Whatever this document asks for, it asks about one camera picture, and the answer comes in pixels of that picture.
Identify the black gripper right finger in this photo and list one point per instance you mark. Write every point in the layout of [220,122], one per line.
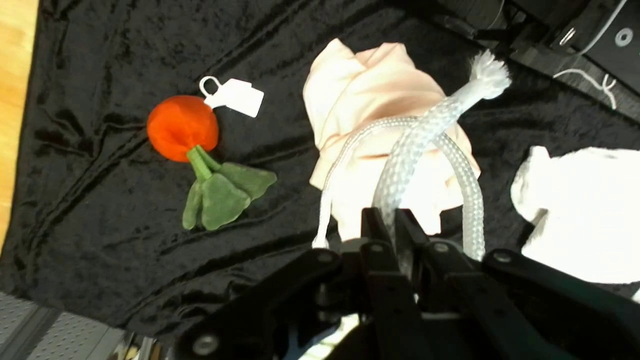
[520,313]

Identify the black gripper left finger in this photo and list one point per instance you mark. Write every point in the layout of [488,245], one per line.
[281,306]

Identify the orange carrot plush toy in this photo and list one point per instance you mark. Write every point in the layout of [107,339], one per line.
[180,129]

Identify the peach shirt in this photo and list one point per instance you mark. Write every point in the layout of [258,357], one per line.
[373,101]

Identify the cream white towel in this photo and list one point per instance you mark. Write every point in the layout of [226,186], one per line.
[587,206]

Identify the black velvet tablecloth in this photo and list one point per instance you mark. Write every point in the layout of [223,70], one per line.
[101,220]

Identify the grey perforated metal plate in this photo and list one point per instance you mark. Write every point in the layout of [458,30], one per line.
[46,333]

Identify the black breadboard plate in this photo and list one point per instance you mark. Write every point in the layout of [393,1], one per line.
[532,41]

